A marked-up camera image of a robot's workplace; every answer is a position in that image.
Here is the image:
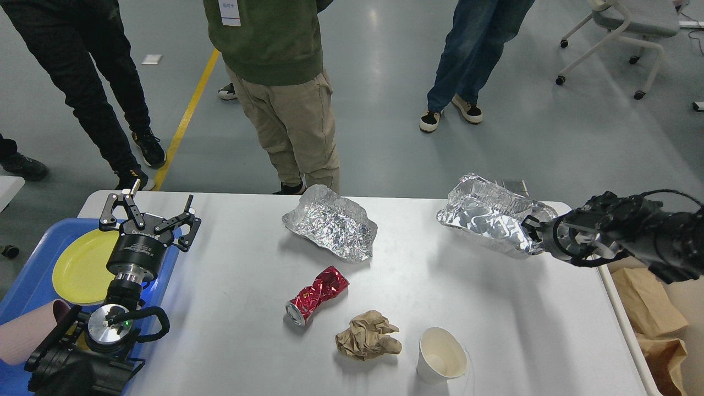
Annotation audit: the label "crushed red can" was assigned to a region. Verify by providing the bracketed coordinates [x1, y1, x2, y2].
[285, 266, 349, 327]

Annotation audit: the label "yellow plastic plate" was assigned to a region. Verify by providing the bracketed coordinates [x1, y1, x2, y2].
[52, 230, 120, 306]

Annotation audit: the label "person blue jeans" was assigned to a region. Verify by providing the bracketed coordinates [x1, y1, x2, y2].
[419, 1, 534, 133]

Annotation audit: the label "foil tray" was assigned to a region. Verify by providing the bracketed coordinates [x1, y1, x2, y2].
[437, 173, 558, 259]
[282, 185, 378, 262]

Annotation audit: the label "white paper cup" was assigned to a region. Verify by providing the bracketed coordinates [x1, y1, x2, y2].
[416, 327, 469, 384]

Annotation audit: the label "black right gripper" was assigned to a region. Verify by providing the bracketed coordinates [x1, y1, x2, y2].
[520, 212, 603, 262]

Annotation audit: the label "beige plastic bin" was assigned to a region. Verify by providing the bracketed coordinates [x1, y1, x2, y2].
[598, 257, 703, 395]

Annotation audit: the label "pink mug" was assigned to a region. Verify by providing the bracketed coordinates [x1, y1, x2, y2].
[1, 299, 70, 365]

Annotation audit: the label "person dark shoes far left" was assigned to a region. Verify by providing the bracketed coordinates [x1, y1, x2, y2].
[1, 134, 50, 182]

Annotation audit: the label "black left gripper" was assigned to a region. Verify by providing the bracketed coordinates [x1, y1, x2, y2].
[98, 179, 202, 282]

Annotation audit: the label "large brown paper bag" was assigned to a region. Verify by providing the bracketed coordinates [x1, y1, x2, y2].
[636, 333, 688, 395]

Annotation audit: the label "white side table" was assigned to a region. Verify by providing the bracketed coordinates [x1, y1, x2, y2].
[0, 175, 25, 212]

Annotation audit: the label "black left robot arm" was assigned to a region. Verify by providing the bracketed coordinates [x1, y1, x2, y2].
[24, 183, 201, 395]

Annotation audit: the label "grey office chair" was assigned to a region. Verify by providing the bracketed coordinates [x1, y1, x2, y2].
[555, 1, 680, 100]

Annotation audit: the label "person green sweater khaki trousers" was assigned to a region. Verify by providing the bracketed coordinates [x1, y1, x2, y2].
[203, 1, 341, 195]

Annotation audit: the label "crumpled brown paper ball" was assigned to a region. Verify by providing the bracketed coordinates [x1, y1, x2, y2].
[336, 310, 403, 361]

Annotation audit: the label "person dark trousers black sneakers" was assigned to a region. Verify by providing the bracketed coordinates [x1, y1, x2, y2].
[218, 83, 238, 101]

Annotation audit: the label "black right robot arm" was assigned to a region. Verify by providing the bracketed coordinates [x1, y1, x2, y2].
[521, 191, 703, 284]

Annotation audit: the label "person black trousers black shoes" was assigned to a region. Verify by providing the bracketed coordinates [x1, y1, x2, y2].
[2, 1, 166, 191]

